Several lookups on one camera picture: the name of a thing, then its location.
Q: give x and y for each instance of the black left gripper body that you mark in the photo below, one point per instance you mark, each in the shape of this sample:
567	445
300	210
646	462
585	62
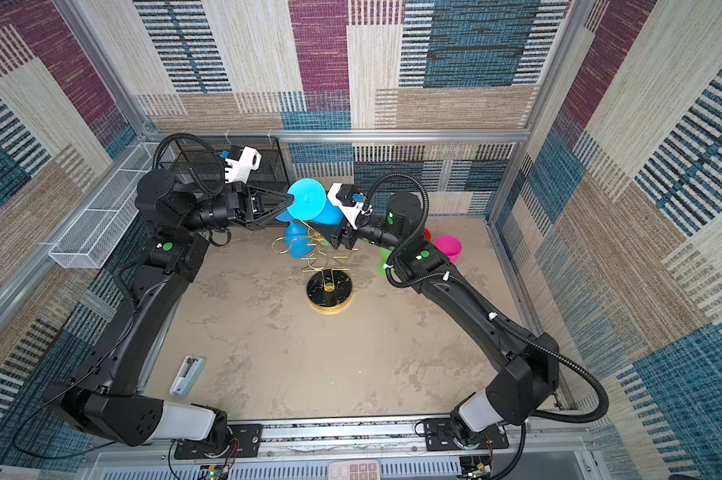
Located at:
240	211

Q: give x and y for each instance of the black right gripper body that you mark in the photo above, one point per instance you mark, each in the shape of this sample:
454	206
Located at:
350	235

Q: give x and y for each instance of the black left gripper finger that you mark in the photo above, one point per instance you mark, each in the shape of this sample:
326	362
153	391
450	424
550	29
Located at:
269	218
268	195

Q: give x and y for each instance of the blue wine glass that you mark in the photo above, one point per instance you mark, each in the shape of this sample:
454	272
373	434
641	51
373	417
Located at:
310	204
297	240

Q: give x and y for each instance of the green wine glass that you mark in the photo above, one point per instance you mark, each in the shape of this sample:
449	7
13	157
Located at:
384	254

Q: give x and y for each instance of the pink wine glass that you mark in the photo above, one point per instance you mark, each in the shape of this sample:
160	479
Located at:
450	246

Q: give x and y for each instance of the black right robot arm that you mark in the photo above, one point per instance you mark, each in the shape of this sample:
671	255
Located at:
527	369

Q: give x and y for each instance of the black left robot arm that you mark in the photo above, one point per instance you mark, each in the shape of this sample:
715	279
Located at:
101	398

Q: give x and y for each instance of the gold wine glass rack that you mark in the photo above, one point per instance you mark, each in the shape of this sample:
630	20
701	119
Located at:
329	289

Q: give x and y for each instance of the light blue flat device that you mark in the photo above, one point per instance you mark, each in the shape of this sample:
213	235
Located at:
187	375

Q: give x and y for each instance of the pink keypad device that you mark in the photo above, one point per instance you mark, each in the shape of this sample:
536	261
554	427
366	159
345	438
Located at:
364	469

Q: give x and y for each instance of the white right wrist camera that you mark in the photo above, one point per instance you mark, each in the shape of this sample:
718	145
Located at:
351	203

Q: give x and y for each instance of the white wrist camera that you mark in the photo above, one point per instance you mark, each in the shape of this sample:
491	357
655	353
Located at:
351	203
240	162

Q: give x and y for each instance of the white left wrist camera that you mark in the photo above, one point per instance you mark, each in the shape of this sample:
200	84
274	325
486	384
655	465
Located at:
240	162

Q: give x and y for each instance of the black wire shelf rack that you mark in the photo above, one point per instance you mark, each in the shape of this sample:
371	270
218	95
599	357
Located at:
183	154

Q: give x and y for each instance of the white wire mesh basket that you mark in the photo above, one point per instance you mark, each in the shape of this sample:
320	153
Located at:
95	232

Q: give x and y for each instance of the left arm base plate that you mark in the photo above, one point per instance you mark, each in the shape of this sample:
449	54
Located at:
244	438

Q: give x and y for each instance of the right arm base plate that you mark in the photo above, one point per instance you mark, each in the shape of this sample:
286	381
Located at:
442	434

